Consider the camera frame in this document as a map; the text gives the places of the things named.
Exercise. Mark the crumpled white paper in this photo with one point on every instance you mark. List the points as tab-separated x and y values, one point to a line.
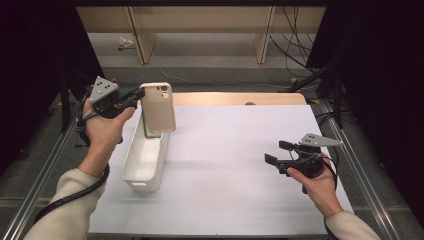
125	42

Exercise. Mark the person's left hand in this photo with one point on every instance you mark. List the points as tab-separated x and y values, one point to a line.
103	136

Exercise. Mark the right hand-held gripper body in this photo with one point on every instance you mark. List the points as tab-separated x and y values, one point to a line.
310	165

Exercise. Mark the beige phone case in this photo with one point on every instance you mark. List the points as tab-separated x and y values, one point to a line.
160	113

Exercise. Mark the black metal stand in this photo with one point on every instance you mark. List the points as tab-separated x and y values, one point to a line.
338	100
65	106

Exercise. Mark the small pink object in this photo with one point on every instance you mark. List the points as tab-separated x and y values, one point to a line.
115	80

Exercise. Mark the metal floor rail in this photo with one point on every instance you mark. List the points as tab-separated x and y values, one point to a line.
366	183
35	190

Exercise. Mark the white table sheet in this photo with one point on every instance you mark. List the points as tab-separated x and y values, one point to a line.
226	150

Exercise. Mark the person's right hand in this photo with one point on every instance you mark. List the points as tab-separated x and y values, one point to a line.
321	193

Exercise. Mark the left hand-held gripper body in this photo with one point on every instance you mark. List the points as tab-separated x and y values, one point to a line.
105	103

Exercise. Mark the wooden shelf unit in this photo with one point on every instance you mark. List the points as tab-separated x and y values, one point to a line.
200	20

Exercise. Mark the white plastic storage box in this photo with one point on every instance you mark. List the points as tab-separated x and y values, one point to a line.
143	163

